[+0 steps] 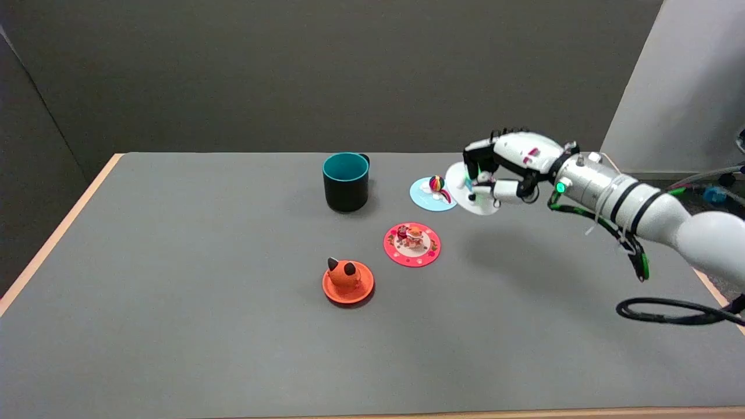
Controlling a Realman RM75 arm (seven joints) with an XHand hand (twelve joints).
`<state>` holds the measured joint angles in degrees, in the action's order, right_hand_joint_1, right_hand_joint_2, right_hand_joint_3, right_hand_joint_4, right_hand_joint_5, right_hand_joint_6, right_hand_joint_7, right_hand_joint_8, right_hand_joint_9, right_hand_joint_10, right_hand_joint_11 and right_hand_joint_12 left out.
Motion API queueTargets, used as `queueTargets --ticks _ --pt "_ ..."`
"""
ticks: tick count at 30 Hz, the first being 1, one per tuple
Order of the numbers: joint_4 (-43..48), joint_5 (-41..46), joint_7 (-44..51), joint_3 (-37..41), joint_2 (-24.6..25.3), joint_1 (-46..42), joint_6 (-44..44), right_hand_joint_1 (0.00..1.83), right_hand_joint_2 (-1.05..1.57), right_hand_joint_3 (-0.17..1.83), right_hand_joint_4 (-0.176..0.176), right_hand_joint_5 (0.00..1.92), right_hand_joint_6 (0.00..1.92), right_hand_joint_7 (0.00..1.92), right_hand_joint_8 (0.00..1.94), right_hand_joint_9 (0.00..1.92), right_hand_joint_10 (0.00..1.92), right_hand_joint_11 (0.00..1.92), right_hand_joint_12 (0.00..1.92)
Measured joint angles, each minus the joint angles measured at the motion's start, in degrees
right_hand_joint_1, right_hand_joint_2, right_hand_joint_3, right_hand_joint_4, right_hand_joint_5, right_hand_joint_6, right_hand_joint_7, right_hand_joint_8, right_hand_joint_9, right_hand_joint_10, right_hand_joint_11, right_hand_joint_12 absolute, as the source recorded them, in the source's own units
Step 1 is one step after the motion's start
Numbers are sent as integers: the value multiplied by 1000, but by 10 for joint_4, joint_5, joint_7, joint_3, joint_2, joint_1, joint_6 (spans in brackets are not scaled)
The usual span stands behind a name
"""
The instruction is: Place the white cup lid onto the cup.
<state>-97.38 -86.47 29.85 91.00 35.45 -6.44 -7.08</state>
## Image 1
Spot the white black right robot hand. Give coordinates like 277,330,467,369
463,127,578,208

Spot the white cup lid with figurine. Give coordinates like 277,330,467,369
445,162,502,216

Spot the light blue lid with balloon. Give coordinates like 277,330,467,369
410,176,459,212

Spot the red lid with bear figurine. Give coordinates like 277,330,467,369
384,222,442,268

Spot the black cup with teal interior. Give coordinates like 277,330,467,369
322,152,371,214

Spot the orange lid with cat figurine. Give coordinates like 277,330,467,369
322,257,375,306

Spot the office chair with castors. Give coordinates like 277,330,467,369
666,126,745,205

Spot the green black wire bundle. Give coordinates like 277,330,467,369
547,191,651,283

